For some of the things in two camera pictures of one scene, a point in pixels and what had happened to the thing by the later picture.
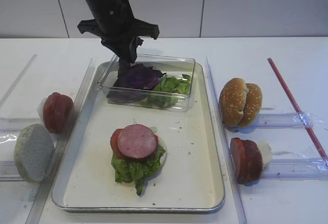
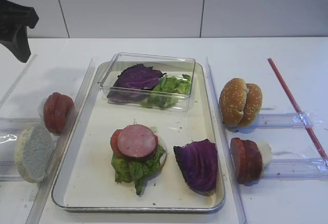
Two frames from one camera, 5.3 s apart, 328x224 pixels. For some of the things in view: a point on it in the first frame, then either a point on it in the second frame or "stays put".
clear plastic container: (158, 82) stays put
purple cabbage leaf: (127, 77) to (198, 162)
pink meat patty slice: (137, 141) stays put
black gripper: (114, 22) to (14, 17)
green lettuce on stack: (126, 171) stays put
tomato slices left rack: (57, 112) stays put
